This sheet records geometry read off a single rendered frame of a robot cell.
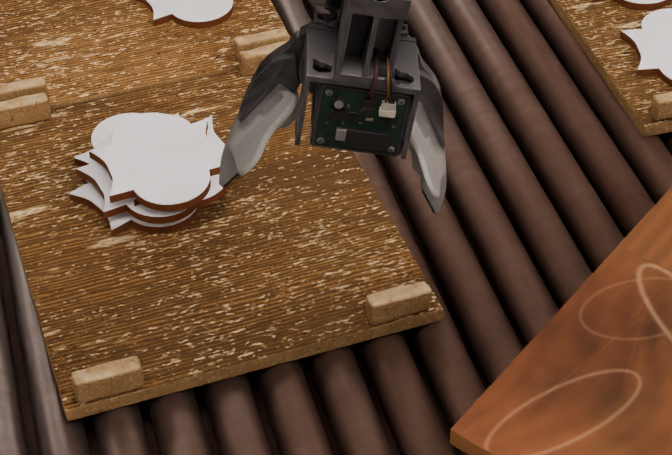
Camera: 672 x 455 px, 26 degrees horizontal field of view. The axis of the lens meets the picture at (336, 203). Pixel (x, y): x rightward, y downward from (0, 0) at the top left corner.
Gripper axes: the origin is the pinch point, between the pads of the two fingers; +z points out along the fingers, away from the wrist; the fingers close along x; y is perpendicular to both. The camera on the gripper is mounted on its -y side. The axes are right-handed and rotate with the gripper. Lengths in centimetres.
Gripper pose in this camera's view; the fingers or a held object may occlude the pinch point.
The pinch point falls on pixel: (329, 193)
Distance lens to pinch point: 101.5
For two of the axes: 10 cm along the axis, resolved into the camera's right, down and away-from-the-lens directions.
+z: -1.5, 7.9, 5.9
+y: 0.1, 6.0, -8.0
